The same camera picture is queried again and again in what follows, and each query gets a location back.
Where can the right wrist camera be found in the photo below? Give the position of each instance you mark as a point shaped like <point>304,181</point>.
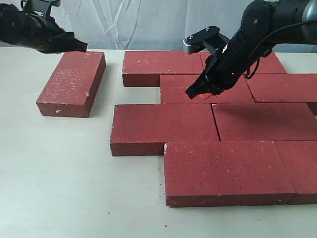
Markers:
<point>209,38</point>

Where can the white fabric backdrop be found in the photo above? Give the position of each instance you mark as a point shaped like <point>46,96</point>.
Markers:
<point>146,24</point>

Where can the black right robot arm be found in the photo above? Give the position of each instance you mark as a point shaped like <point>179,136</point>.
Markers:
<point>264,25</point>

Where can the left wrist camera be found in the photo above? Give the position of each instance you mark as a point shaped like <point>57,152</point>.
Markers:
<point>42,6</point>

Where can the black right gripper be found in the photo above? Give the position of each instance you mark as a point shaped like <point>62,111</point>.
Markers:
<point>227,65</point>

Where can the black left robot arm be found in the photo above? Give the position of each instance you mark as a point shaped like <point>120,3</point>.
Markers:
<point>8,18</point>

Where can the red brick right second row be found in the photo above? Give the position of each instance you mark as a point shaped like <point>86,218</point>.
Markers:
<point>285,88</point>

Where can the red brick third row right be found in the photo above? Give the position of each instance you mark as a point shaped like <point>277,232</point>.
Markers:
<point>265,121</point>

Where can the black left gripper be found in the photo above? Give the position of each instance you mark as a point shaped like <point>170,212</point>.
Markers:
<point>33,33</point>

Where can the red brick with metal studs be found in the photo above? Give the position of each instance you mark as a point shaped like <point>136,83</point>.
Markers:
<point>73,85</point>

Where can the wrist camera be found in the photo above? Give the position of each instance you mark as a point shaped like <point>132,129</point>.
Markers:
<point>42,6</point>
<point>209,38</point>

